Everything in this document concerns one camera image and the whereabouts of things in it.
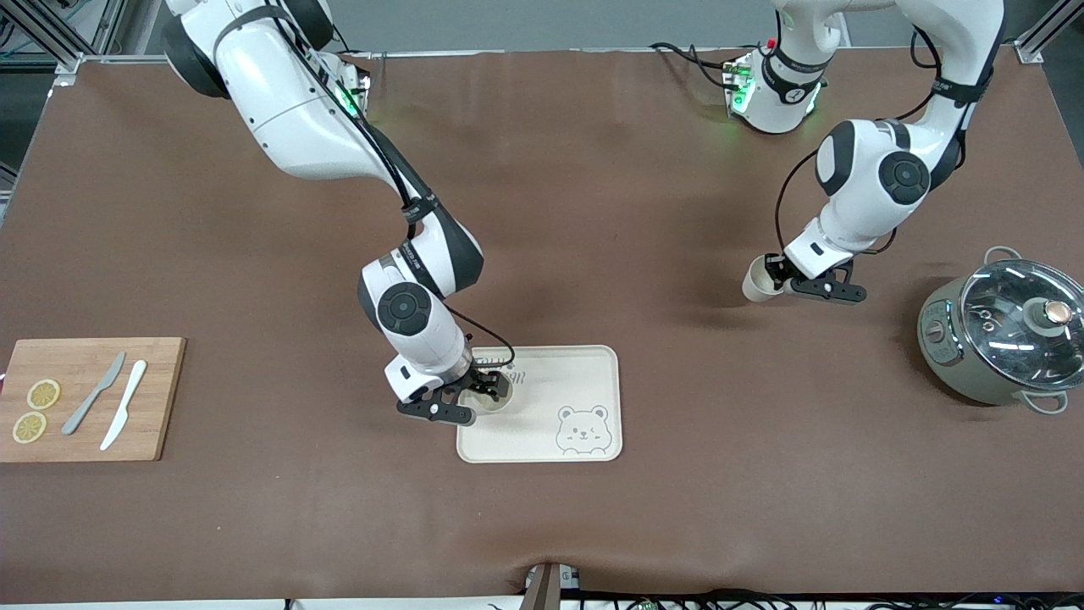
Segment white IKEA cup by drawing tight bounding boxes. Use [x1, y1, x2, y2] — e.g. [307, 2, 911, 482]
[742, 256, 790, 304]
[468, 370, 514, 416]

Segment cream tray with bear print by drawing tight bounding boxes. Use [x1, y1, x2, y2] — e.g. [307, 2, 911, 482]
[456, 345, 623, 464]

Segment grey-green cooking pot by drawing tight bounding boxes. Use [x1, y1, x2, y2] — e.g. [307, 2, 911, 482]
[917, 246, 1084, 416]

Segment glass pot lid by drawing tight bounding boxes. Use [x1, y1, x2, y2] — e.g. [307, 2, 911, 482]
[960, 258, 1084, 392]

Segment bamboo cutting board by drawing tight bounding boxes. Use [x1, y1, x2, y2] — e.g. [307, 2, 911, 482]
[0, 337, 187, 463]

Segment white plastic knife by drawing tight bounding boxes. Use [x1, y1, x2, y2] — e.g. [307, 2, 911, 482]
[100, 359, 148, 452]

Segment grey plastic knife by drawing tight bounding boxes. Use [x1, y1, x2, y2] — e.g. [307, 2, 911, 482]
[61, 351, 127, 436]

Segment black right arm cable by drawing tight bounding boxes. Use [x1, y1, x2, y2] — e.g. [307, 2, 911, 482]
[216, 4, 517, 369]

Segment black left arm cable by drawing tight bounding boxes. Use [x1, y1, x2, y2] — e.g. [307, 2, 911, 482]
[774, 25, 996, 259]

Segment black cable at arm base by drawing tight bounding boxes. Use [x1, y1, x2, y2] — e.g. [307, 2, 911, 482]
[650, 41, 738, 90]

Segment aluminium frame profile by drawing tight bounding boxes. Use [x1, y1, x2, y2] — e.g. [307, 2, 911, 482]
[0, 0, 86, 77]
[1012, 0, 1084, 64]

